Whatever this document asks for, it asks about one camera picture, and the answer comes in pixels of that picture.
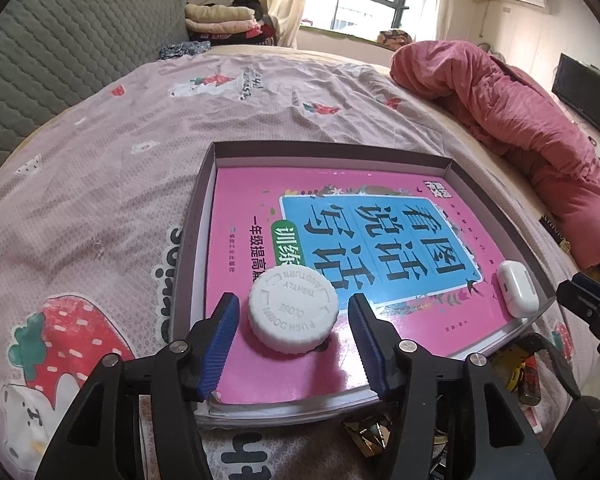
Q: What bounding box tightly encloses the white ribbed bottle cap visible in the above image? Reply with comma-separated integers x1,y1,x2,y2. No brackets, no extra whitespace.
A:
248,265,339,353

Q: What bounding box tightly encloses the black wall television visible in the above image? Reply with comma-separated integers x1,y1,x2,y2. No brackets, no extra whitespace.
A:
551,52,600,137

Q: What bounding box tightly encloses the black yellow wrist watch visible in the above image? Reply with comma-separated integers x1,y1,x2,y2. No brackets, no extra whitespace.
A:
490,332,582,406

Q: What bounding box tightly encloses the pink quilt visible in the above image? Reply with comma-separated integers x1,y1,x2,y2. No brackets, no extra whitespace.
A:
389,40,600,271

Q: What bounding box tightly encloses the grey quilted headboard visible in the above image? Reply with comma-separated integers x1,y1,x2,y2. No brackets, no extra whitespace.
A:
0,0,188,176

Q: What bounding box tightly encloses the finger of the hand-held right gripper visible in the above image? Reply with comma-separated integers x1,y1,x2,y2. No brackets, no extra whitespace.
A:
572,271,600,311
556,280,600,356

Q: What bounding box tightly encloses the white earbuds case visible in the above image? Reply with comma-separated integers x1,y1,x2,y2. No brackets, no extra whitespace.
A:
496,260,540,318

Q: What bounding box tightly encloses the pink folded blanket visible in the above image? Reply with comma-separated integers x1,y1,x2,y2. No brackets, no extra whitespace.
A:
187,17,266,37

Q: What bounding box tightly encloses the cream curtain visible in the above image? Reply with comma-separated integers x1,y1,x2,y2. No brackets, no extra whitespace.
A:
266,0,313,46
405,0,461,43

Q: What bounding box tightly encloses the floral cushion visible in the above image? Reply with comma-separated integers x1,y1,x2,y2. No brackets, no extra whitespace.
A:
377,29,413,51

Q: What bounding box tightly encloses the blue patterned cloth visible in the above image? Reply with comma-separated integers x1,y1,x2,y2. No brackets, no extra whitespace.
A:
159,41,212,61

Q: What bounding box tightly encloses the dark folded cloth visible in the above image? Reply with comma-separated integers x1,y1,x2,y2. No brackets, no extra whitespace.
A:
187,30,277,47

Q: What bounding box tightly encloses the pink blue book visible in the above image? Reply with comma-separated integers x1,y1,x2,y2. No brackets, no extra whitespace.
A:
200,165,516,411

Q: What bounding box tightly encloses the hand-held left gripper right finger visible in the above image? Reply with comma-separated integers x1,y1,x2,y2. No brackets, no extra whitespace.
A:
347,294,556,480

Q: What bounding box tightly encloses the person's dark trouser leg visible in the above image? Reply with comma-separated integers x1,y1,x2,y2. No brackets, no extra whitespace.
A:
550,395,600,480

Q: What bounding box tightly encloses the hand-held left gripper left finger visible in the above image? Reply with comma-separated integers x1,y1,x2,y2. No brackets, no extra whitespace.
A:
34,292,241,480

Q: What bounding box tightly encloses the grey cardboard box tray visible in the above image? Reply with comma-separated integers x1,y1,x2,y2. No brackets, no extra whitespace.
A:
167,141,558,428

